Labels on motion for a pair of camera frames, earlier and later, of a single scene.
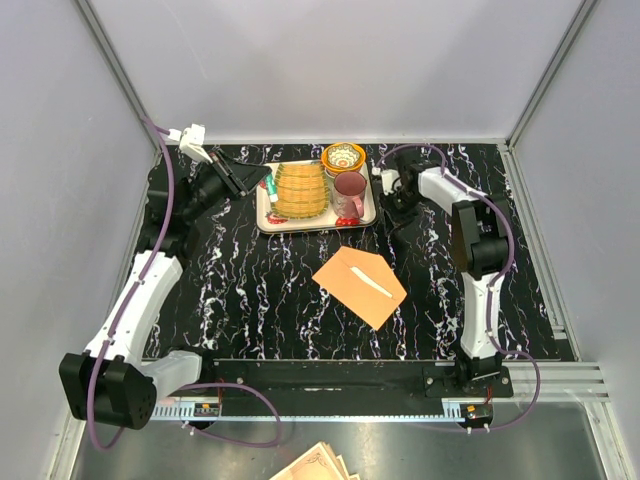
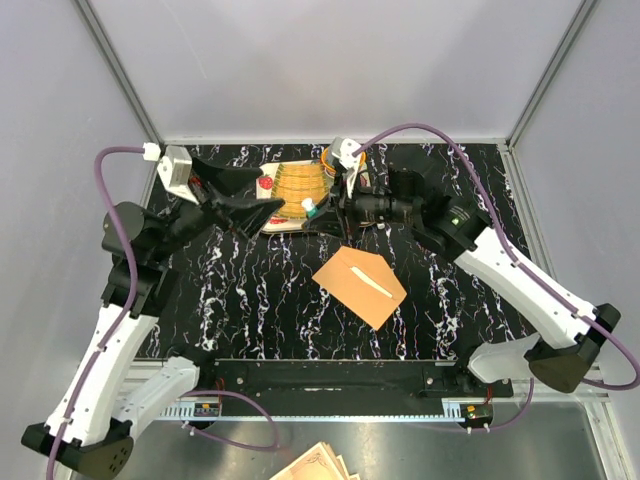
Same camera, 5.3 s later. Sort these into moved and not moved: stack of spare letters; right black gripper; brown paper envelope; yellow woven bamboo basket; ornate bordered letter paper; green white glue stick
Moved: green white glue stick; right black gripper
Not moved: stack of spare letters; ornate bordered letter paper; yellow woven bamboo basket; brown paper envelope
